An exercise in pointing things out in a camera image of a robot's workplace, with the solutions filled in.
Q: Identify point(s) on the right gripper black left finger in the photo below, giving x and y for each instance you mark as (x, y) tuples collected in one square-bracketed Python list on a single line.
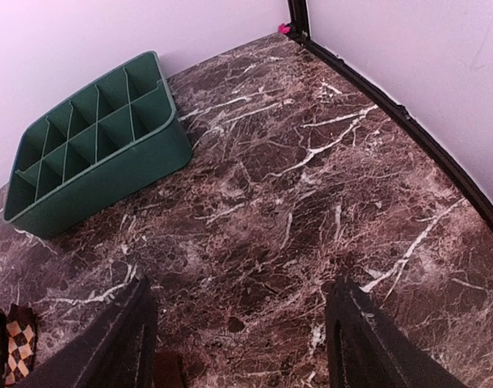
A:
[(116, 350)]

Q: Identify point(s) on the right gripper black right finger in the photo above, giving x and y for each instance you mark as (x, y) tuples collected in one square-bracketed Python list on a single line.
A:
[(365, 349)]

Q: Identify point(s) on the brown argyle sock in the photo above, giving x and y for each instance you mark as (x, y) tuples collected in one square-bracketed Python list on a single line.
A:
[(18, 338)]

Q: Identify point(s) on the green divided plastic tray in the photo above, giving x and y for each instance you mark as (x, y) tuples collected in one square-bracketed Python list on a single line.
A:
[(112, 138)]

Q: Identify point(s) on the small pink object in corner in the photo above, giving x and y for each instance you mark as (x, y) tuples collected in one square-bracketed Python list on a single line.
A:
[(284, 29)]

